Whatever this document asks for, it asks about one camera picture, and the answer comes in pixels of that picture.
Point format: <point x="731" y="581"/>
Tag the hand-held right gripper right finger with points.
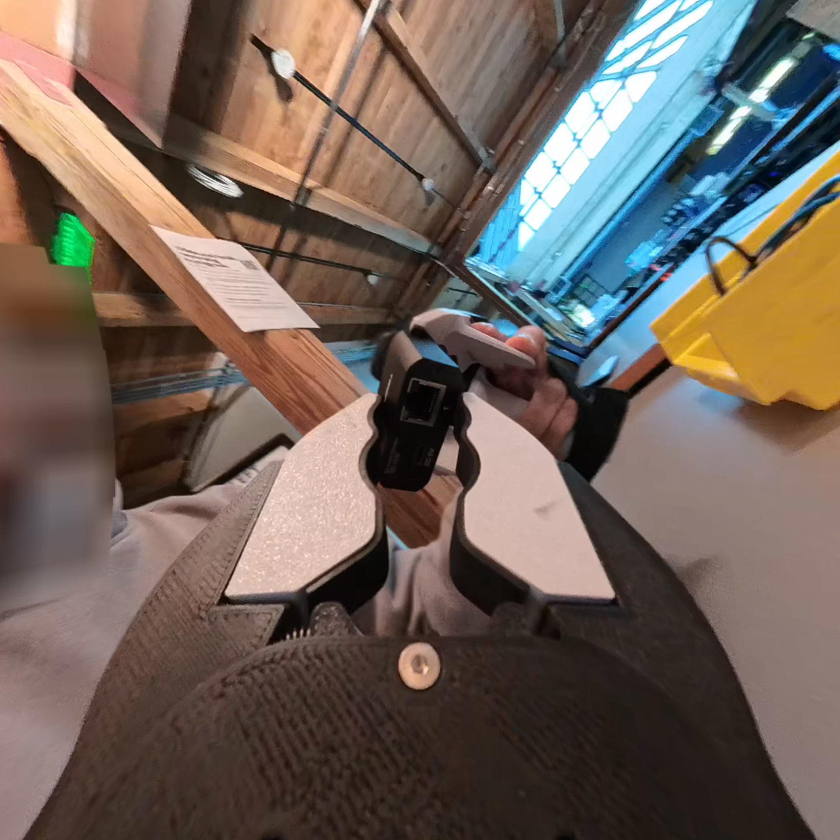
<point x="525" y="518"/>

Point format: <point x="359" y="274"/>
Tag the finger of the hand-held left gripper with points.
<point x="489" y="348"/>
<point x="433" y="323"/>

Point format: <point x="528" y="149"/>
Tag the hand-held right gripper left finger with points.
<point x="302" y="512"/>

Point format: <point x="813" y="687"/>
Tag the black network adapter box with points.
<point x="413" y="374"/>

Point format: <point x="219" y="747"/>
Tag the yellow plastic bin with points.
<point x="774" y="328"/>

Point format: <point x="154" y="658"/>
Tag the grey desk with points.
<point x="722" y="525"/>

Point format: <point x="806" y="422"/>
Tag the person's left hand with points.
<point x="544" y="407"/>

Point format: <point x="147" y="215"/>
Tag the grey box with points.
<point x="236" y="433"/>

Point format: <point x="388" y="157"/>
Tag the white paper sheet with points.
<point x="229" y="275"/>

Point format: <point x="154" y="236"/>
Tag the large paned window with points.
<point x="577" y="131"/>

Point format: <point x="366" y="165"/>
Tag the person's grey clothing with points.
<point x="52" y="656"/>

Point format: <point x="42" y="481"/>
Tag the wooden beam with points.
<point x="131" y="190"/>

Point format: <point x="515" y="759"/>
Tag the green light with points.
<point x="72" y="243"/>

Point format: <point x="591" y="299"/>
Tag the white round wall fitting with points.
<point x="283" y="64"/>

